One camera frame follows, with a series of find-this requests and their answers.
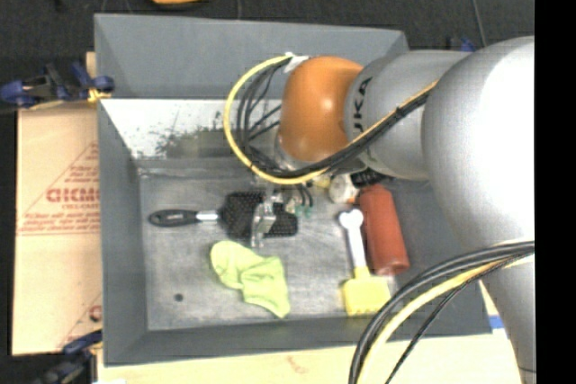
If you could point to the red-brown cylinder bottle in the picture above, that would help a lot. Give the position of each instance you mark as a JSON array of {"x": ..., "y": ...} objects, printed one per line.
[{"x": 382, "y": 229}]

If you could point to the brown cardboard board red print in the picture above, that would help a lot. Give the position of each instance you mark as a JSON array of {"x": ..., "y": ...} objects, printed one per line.
[{"x": 54, "y": 265}]

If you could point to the black cylinder on white bracket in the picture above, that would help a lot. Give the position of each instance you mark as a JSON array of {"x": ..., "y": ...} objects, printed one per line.
[{"x": 344, "y": 189}]

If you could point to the light green cloth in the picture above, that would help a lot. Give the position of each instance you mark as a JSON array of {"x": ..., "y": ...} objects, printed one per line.
[{"x": 256, "y": 279}]

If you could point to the grey metal bin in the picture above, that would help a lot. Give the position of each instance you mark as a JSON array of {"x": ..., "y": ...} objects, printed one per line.
[{"x": 189, "y": 274}]

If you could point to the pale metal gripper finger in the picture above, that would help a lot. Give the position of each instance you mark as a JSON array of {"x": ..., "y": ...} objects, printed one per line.
[
  {"x": 257, "y": 234},
  {"x": 269, "y": 222}
]

